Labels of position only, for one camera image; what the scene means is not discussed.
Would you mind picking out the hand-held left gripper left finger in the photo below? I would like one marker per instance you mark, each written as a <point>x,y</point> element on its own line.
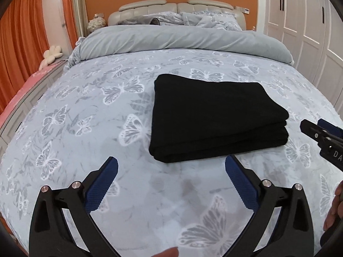
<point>103,182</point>

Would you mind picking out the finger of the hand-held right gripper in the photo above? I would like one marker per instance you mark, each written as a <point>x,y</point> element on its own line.
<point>332,127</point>
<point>310,129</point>

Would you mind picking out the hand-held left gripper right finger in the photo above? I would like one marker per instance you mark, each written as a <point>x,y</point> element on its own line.
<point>241,182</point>

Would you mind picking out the black pants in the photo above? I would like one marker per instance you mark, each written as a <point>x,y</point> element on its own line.
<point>214,112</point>

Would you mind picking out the person's right hand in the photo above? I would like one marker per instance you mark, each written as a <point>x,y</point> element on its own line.
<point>335,208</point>

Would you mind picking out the person's left hand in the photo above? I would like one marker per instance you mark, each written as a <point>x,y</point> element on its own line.
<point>167,253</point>

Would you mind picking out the butterfly print bedspread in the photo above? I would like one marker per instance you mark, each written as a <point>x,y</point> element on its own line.
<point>107,139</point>

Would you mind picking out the white panelled wardrobe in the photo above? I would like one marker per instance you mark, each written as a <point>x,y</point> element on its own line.
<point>302,32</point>

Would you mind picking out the white low cabinet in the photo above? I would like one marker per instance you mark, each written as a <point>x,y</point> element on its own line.
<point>18,117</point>

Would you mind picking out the pink cloth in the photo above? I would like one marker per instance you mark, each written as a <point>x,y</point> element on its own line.
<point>24,88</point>

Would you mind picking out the white flower plush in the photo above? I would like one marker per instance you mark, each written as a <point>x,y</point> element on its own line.
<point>53,55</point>

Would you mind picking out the butterfly print pillow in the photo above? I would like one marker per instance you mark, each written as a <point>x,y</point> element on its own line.
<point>214,21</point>

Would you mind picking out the grey duvet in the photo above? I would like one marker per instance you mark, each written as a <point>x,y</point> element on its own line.
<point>174,37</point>

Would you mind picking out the white bedside ornament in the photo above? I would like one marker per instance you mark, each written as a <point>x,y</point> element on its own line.
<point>96,22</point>

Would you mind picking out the orange curtain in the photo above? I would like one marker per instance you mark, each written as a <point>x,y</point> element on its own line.
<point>24,37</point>
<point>70,8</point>

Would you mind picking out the dark grey cloth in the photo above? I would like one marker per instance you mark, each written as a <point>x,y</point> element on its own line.
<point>142,21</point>

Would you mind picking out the beige padded headboard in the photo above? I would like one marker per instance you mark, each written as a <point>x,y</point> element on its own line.
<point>150,8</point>

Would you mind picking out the wall switch panel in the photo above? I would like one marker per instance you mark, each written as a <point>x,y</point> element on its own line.
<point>242,9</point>

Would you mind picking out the silver moulded frame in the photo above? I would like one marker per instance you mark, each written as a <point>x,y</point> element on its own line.
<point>80,5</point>

